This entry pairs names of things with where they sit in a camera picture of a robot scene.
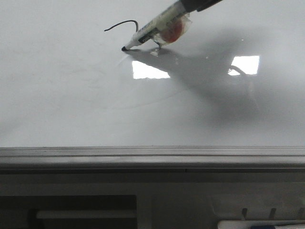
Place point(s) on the grey metal hook left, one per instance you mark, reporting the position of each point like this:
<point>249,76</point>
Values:
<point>244,214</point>

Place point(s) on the dark recessed drawer handle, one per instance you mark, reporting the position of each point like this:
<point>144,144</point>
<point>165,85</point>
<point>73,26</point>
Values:
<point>68,212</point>

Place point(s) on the red round magnet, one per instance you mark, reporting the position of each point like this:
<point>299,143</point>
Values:
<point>173,31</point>

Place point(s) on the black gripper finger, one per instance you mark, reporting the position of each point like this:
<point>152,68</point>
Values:
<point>198,5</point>

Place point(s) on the white whiteboard with aluminium frame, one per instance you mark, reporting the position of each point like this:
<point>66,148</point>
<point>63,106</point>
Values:
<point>229,94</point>

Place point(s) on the grey metal hook middle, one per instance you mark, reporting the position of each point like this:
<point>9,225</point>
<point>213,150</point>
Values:
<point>272,214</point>

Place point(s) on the white black whiteboard marker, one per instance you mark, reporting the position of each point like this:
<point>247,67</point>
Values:
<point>159,23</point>

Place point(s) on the grey metal hook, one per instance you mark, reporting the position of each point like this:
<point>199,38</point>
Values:
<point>244,214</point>
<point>272,214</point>

